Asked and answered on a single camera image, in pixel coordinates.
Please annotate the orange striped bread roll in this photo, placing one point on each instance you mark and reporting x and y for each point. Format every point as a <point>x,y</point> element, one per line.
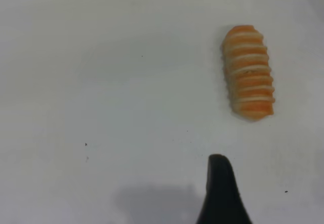
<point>248,74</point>

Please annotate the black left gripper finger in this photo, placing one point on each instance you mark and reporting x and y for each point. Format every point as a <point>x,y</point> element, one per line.
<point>222,196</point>

